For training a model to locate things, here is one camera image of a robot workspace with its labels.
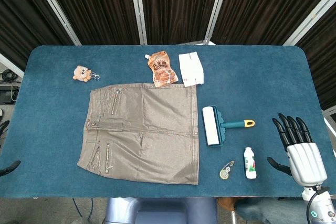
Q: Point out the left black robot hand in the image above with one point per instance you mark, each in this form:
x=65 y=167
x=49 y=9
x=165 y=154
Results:
x=11 y=165

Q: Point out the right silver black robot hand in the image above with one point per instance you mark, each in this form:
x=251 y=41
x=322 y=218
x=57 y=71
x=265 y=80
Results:
x=305 y=163

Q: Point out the brown denim skirt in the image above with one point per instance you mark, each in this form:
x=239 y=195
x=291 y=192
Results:
x=147 y=132

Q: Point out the small white drink bottle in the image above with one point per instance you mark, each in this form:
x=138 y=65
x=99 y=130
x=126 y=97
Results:
x=250 y=165

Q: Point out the blue jeans leg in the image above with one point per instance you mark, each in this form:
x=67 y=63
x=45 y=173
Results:
x=267 y=211

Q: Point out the black floor device box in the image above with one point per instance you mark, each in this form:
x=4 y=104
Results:
x=8 y=95

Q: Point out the brown shoe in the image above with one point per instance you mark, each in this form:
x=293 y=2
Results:
x=227 y=204

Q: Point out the dark pleated curtain panel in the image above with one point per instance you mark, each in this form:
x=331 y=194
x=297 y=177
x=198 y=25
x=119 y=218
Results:
x=178 y=6
x=23 y=16
x=324 y=58
x=94 y=6
x=267 y=6

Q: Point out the white flattened paper carton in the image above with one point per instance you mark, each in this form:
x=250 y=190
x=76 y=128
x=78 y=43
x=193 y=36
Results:
x=191 y=70

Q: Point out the blue-grey robot torso base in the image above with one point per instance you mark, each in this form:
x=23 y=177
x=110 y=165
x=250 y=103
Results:
x=160 y=211

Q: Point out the brown sauce spout pouch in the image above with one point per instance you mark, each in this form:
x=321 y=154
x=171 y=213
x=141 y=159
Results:
x=162 y=70

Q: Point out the white divider frame post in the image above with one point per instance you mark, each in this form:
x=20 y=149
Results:
x=139 y=9
x=216 y=9
x=312 y=16
x=56 y=9
x=10 y=64

